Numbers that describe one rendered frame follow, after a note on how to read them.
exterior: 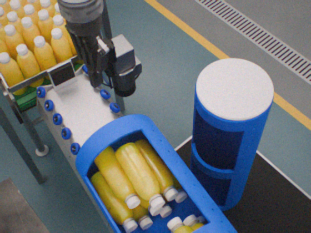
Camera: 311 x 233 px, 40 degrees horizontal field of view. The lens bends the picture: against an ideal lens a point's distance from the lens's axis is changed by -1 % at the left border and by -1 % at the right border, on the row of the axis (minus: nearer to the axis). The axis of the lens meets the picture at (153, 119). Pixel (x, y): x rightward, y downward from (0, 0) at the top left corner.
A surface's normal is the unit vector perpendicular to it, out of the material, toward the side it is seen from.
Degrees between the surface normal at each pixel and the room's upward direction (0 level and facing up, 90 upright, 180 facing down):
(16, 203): 4
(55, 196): 0
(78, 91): 0
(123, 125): 11
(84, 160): 52
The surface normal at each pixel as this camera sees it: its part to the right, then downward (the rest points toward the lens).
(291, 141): -0.04, -0.54
